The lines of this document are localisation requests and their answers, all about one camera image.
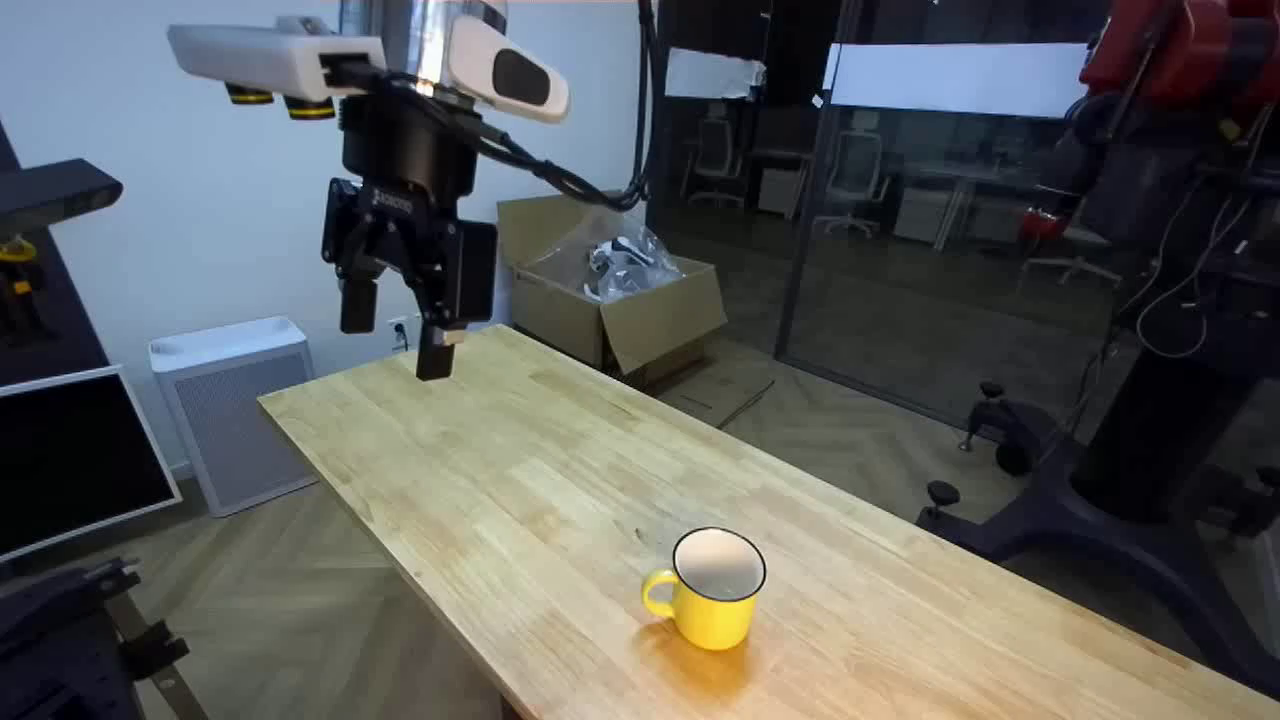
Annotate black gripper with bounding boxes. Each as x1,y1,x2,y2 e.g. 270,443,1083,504
316,87,499,384

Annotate yellow enamel mug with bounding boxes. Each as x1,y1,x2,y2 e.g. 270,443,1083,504
636,523,773,658

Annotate white air purifier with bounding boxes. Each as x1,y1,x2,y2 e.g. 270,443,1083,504
145,312,324,522

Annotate clear plastic bag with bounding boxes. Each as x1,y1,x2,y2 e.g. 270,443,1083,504
581,230,690,310

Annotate open cardboard box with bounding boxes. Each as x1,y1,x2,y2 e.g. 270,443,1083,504
492,194,733,384

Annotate flat cardboard sheet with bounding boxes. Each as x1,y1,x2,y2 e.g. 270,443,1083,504
654,334,780,432

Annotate white office chair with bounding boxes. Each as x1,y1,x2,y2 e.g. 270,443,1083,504
686,102,752,211
808,125,897,245

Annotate black metal rack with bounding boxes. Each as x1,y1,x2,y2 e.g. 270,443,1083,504
0,125,129,392

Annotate yellow tool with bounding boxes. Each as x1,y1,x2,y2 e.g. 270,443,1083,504
0,232,50,310

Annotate small white rectangular panel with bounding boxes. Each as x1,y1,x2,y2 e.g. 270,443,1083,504
659,46,769,106

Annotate black tripod head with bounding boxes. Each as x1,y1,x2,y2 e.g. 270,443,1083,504
0,557,191,720

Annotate white office desk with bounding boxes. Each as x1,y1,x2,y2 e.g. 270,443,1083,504
890,161,1020,256

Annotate large white rectangular panel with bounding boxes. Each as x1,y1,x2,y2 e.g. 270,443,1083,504
821,42,1095,125

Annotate red office chair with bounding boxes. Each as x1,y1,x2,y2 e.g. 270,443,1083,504
1017,196,1128,292

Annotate red robot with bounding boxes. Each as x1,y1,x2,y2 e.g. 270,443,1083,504
1077,0,1280,122

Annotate black screen with white frame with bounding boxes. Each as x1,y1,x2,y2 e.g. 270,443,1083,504
0,363,187,574

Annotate black wheeled robot pedestal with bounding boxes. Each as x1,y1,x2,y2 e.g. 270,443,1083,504
918,106,1280,702

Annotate white pedestal cables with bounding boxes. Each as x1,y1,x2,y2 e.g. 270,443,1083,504
1128,157,1251,368

